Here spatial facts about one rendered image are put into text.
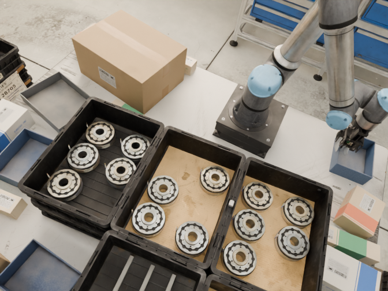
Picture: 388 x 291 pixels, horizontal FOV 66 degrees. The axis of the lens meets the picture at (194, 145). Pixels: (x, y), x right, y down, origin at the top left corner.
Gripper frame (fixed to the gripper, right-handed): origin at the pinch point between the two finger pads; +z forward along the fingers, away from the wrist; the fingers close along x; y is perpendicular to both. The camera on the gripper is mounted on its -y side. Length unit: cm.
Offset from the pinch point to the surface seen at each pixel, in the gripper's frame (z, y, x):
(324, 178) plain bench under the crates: 5.4, 14.2, -1.5
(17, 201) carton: 0, 77, -101
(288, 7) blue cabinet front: 25, -143, -45
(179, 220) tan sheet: -8, 62, -48
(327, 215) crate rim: -16.2, 43.6, -6.5
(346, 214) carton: -2.2, 31.5, 6.0
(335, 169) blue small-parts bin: 2.3, 10.0, 1.1
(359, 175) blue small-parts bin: 0.1, 10.0, 10.5
